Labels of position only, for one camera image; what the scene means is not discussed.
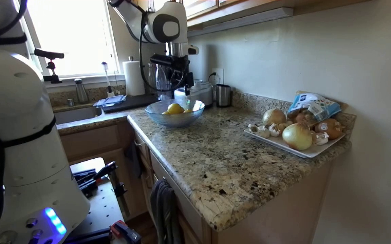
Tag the white garlic bulb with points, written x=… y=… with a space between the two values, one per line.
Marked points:
x=323 y=139

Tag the black tools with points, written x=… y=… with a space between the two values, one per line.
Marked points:
x=92 y=177

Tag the white paper towel roll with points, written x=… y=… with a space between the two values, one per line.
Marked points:
x=135 y=76

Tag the wooden upper cabinet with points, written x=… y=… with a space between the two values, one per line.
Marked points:
x=232 y=6

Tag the black camera on stand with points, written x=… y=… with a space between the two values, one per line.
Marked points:
x=50 y=61

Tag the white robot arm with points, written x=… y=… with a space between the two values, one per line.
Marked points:
x=24 y=90

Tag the white garlic bulbs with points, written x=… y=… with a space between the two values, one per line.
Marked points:
x=268 y=131

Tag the wooden lower cabinet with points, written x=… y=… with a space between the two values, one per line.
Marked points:
x=96 y=144

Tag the metal soap dispenser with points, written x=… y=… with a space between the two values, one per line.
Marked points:
x=82 y=93

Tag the white dish brush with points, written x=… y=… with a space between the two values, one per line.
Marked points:
x=108 y=82

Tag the white rectangular tray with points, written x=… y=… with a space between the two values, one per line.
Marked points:
x=305 y=151

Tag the white wall outlet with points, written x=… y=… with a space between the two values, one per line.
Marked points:
x=218 y=75

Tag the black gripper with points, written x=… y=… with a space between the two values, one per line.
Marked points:
x=181 y=68

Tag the wooden cabinet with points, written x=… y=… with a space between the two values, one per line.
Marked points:
x=232 y=6
x=96 y=144

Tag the large brown onion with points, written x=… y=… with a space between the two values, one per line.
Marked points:
x=332 y=128

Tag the steel mug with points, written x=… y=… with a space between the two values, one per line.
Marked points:
x=225 y=95

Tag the clear glass jar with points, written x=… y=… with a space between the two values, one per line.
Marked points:
x=162 y=79

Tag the black perforated table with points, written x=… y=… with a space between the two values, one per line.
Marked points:
x=99 y=205

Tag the blue white plastic bag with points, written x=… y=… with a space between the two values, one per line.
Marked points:
x=316 y=106

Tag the small brown onion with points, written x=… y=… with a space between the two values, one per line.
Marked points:
x=305 y=120

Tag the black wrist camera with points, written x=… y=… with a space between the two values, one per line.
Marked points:
x=161 y=61

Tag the yellow lemon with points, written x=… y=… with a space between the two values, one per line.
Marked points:
x=176 y=109

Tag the clear glass bowl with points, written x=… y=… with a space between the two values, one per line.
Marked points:
x=176 y=120

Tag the grey hanging towel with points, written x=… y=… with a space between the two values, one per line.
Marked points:
x=166 y=212

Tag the red blue object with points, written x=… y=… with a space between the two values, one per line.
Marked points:
x=126 y=232

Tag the steel sink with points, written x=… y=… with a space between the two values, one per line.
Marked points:
x=75 y=114

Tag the blue cloth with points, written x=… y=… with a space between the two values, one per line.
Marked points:
x=109 y=102

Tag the large pale yellow onion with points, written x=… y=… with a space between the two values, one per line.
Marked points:
x=298 y=136

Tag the black drying mat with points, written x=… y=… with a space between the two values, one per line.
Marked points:
x=135 y=102

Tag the bright window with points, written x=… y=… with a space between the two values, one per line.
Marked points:
x=74 y=36

